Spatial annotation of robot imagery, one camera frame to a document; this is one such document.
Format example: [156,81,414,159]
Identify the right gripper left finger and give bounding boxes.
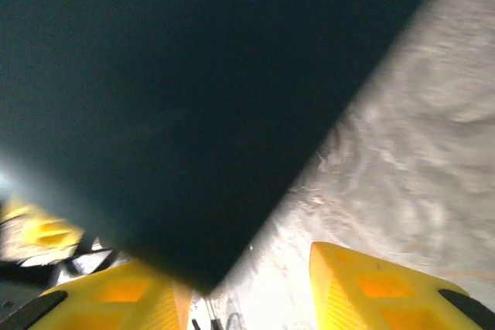
[29,258,194,330]

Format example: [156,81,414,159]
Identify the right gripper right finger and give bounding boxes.
[309,240,495,330]

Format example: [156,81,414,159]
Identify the starry night tin box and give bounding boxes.
[0,0,461,294]

